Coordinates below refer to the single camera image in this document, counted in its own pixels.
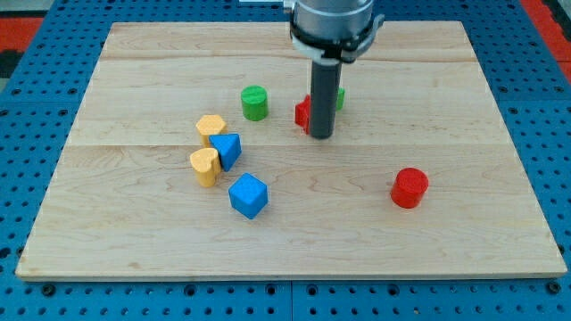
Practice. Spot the red star block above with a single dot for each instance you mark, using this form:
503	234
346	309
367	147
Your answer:
302	114

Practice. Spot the green star block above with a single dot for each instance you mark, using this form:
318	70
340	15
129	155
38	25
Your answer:
340	98

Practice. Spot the yellow hexagon block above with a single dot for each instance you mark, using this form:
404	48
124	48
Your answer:
208	125

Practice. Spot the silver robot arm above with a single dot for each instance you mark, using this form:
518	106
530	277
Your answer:
331	33

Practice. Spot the blue triangle block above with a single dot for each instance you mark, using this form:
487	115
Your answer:
228	147

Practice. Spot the yellow heart block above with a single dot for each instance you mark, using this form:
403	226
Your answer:
206	165

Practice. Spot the blue cube block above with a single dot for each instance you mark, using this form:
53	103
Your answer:
248	195

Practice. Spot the red cylinder block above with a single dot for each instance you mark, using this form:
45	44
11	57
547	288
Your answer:
409	188

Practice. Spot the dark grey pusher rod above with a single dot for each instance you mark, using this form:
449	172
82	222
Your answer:
324	86

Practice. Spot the green cylinder block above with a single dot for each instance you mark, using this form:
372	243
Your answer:
254	101

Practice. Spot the wooden board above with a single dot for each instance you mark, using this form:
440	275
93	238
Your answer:
124	203

